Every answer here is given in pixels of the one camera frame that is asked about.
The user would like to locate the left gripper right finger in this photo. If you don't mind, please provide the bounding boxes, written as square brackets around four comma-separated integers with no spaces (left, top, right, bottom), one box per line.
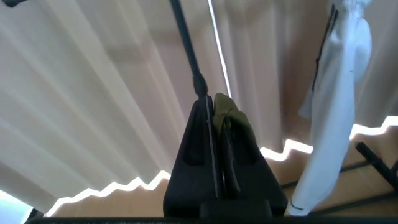
[218,124,289,218]

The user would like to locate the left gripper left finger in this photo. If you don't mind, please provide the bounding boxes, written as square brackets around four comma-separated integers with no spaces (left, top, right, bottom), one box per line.
[163,95,219,218]

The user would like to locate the green shirt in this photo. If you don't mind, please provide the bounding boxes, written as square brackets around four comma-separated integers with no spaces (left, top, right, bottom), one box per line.
[212,92,259,162]

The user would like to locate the pale grey shorts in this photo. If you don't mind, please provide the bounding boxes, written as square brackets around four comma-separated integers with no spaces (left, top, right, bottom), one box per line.
[287,0,373,217]

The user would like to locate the beige curtain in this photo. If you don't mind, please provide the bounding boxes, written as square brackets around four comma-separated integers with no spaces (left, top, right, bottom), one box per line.
[0,0,398,215]

